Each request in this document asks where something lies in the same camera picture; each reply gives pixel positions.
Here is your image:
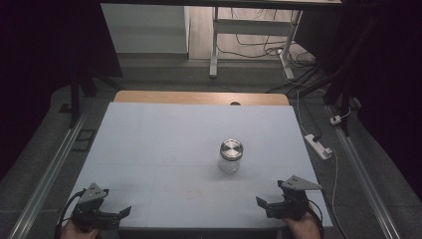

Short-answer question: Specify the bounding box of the white power strip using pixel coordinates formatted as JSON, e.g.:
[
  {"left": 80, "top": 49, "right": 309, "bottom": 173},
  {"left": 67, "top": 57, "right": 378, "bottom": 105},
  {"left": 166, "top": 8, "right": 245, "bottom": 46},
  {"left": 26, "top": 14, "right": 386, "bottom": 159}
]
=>
[{"left": 304, "top": 133, "right": 333, "bottom": 161}]

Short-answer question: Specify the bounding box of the person's left hand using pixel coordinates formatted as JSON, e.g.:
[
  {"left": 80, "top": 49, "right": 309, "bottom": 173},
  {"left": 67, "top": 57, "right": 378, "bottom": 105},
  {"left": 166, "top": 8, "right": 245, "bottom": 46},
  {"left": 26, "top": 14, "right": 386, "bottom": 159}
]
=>
[{"left": 60, "top": 219, "right": 102, "bottom": 239}]

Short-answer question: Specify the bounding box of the black metal stand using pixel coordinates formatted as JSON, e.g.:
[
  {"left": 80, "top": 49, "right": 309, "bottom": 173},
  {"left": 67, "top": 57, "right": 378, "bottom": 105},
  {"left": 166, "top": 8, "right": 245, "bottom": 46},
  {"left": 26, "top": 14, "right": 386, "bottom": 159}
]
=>
[
  {"left": 288, "top": 66, "right": 352, "bottom": 137},
  {"left": 68, "top": 66, "right": 123, "bottom": 128}
]

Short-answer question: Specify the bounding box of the round metal jar lid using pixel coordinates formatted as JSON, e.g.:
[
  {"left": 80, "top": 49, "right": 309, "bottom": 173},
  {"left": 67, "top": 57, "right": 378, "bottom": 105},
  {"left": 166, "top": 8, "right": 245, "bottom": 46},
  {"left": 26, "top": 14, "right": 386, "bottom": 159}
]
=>
[{"left": 219, "top": 138, "right": 245, "bottom": 162}]

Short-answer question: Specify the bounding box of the white metal desk frame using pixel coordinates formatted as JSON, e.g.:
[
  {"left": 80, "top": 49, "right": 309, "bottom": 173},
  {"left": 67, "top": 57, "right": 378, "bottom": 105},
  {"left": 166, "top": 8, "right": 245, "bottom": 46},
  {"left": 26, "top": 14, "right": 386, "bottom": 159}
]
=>
[{"left": 208, "top": 6, "right": 304, "bottom": 81}]

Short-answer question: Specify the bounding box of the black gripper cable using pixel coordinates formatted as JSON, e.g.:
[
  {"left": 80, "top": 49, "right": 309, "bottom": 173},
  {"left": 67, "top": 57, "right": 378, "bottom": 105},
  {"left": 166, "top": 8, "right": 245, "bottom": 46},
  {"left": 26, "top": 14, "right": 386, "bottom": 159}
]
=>
[
  {"left": 54, "top": 188, "right": 87, "bottom": 239},
  {"left": 307, "top": 198, "right": 325, "bottom": 233}
]

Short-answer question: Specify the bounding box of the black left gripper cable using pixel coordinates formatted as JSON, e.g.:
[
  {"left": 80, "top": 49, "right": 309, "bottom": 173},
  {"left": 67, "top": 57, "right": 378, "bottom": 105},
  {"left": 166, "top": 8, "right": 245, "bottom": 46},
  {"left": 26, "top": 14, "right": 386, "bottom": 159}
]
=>
[{"left": 54, "top": 188, "right": 87, "bottom": 239}]

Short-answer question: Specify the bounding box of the black rectangular floor frame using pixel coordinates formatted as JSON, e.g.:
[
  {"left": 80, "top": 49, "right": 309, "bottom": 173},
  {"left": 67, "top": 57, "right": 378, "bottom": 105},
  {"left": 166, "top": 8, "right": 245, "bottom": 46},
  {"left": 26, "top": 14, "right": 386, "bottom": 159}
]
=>
[{"left": 71, "top": 128, "right": 98, "bottom": 153}]

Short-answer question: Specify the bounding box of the long white cable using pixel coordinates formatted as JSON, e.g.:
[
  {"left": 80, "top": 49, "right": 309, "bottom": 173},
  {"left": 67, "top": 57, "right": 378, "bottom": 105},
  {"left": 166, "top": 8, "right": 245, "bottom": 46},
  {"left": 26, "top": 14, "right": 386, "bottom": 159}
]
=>
[{"left": 326, "top": 147, "right": 349, "bottom": 239}]

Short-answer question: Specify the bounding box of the aluminium rail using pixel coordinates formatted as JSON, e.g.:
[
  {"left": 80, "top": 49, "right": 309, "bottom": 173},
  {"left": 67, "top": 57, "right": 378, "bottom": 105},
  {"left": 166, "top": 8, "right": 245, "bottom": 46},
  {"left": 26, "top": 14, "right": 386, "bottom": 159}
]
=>
[
  {"left": 326, "top": 106, "right": 402, "bottom": 239},
  {"left": 8, "top": 99, "right": 96, "bottom": 239}
]

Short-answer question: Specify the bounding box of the clear glass jar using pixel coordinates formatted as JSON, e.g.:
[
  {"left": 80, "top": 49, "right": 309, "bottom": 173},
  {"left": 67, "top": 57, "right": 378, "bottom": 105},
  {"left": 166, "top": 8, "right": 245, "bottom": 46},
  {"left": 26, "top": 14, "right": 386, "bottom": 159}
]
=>
[{"left": 217, "top": 155, "right": 241, "bottom": 175}]

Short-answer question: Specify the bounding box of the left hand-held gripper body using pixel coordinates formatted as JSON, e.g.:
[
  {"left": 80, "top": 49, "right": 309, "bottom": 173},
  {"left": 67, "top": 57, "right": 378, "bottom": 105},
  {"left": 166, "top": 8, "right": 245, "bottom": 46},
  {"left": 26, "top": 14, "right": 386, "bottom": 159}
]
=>
[{"left": 72, "top": 182, "right": 120, "bottom": 232}]

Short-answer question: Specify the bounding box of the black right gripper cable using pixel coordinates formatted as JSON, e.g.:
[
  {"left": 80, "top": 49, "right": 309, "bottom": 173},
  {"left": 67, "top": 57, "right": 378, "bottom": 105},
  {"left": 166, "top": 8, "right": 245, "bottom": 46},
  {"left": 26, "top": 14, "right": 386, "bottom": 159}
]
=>
[{"left": 307, "top": 198, "right": 325, "bottom": 233}]

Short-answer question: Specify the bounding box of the white table cover sheet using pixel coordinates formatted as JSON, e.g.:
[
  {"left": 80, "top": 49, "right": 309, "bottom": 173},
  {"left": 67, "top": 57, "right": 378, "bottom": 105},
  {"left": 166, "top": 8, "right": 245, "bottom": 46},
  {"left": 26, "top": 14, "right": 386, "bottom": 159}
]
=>
[{"left": 57, "top": 102, "right": 333, "bottom": 230}]

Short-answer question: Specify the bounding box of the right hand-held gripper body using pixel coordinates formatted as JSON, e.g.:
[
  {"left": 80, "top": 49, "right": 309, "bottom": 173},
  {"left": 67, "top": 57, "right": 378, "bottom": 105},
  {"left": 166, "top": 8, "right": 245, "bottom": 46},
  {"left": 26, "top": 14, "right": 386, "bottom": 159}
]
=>
[{"left": 266, "top": 174, "right": 322, "bottom": 221}]

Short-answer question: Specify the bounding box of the person's right hand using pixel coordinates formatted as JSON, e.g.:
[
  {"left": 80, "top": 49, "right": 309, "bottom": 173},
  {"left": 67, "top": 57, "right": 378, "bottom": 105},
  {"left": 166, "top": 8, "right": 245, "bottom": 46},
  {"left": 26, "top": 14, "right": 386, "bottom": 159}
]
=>
[{"left": 283, "top": 202, "right": 322, "bottom": 239}]

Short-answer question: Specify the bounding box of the bundle of black floor cables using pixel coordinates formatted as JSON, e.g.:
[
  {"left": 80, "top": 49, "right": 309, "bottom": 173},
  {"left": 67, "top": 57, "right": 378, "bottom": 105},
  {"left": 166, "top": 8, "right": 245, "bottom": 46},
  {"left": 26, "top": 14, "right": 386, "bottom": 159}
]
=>
[{"left": 217, "top": 8, "right": 321, "bottom": 140}]

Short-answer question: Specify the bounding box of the dark curtain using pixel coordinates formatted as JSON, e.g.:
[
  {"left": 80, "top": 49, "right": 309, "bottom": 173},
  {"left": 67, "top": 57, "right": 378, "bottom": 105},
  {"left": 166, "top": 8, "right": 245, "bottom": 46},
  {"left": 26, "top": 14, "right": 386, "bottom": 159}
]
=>
[
  {"left": 0, "top": 0, "right": 123, "bottom": 182},
  {"left": 295, "top": 0, "right": 422, "bottom": 202}
]

